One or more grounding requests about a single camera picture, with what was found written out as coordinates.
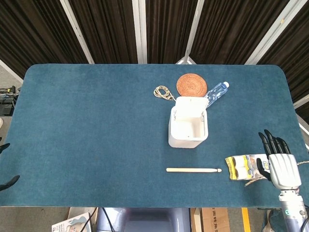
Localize white frame post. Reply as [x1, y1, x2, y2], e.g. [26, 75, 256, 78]
[244, 0, 303, 65]
[175, 0, 206, 65]
[59, 0, 95, 64]
[131, 0, 148, 64]

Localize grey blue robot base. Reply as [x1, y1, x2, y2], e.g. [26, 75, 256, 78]
[96, 207, 192, 232]

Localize yellow white snack package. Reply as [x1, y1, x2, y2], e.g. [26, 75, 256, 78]
[225, 154, 270, 181]

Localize dark brown pleated curtain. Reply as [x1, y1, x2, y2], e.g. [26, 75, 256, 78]
[0, 0, 309, 116]

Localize brown cardboard box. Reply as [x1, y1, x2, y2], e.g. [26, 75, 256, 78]
[190, 207, 230, 232]

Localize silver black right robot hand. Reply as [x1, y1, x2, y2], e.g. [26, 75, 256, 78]
[256, 129, 303, 191]

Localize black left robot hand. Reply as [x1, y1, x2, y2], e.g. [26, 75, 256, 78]
[0, 143, 21, 192]

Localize clear plastic water bottle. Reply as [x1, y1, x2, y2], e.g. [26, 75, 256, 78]
[204, 81, 230, 110]

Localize illustrated book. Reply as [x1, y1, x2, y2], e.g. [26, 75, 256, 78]
[51, 212, 94, 232]

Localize light wooden drumstick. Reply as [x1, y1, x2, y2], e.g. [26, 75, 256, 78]
[166, 167, 222, 174]

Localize blue felt table cover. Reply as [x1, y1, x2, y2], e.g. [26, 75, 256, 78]
[4, 63, 304, 208]

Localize coiled beige braided rope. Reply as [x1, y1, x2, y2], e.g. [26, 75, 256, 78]
[153, 85, 177, 102]

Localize black cable bundle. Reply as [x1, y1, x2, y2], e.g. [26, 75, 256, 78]
[0, 85, 22, 117]

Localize round woven rattan coaster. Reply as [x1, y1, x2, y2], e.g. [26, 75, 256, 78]
[176, 73, 209, 98]

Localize white box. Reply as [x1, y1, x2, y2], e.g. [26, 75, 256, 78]
[168, 106, 209, 149]

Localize white plastic box lid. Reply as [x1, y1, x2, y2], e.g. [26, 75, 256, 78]
[173, 96, 209, 119]

